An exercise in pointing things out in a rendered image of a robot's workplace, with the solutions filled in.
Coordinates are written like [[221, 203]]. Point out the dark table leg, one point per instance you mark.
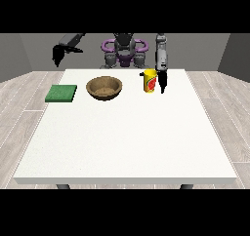
[[186, 186], [63, 186]]

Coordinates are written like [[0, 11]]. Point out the brown wooden bowl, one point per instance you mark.
[[104, 88]]

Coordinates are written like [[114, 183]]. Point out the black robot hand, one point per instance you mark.
[[58, 54], [162, 80]]

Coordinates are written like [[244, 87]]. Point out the grey robot trunk purple rings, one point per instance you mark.
[[123, 53]]

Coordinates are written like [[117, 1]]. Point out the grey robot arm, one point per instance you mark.
[[160, 53], [71, 39]]

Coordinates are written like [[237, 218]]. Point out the green square pad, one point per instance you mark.
[[61, 93]]

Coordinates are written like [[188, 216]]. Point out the yellow cup with melon print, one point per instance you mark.
[[150, 81]]

